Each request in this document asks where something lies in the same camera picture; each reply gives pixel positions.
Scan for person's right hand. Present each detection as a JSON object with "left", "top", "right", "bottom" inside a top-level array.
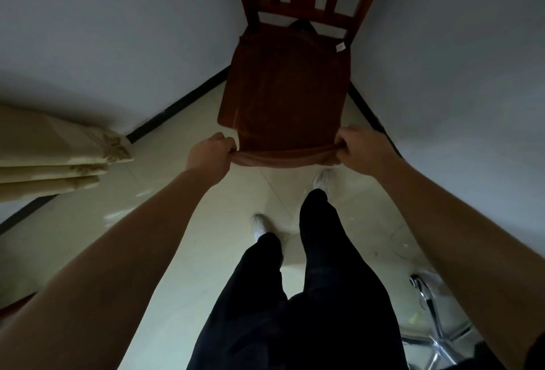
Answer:
[{"left": 335, "top": 125, "right": 405, "bottom": 177}]

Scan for person's left hand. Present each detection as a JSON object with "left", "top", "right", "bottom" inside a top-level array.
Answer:
[{"left": 185, "top": 132, "right": 238, "bottom": 189}]

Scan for brown seat cushion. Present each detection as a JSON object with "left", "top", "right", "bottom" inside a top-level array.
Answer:
[{"left": 217, "top": 22, "right": 352, "bottom": 169}]

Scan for person's right forearm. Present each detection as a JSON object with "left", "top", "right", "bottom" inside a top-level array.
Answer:
[{"left": 378, "top": 158, "right": 545, "bottom": 370}]

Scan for person's left forearm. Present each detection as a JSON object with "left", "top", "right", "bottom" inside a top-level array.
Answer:
[{"left": 0, "top": 169, "right": 214, "bottom": 370}]

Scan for person's white right shoe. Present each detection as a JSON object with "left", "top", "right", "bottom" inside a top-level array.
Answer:
[{"left": 313, "top": 168, "right": 337, "bottom": 196}]

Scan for person's white shoe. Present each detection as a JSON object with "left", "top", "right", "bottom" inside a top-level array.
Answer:
[
  {"left": 313, "top": 168, "right": 337, "bottom": 196},
  {"left": 250, "top": 213, "right": 271, "bottom": 242}
]

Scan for person's white left shoe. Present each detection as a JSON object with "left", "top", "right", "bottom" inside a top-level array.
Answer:
[{"left": 250, "top": 213, "right": 271, "bottom": 242}]

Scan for person's black trousers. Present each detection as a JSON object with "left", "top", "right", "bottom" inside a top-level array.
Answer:
[{"left": 186, "top": 189, "right": 409, "bottom": 370}]

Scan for beige patterned curtain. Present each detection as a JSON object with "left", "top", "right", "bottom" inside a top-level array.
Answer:
[{"left": 0, "top": 104, "right": 134, "bottom": 203}]

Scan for chrome swivel chair base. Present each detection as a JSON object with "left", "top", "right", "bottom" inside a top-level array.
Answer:
[{"left": 400, "top": 274, "right": 484, "bottom": 370}]

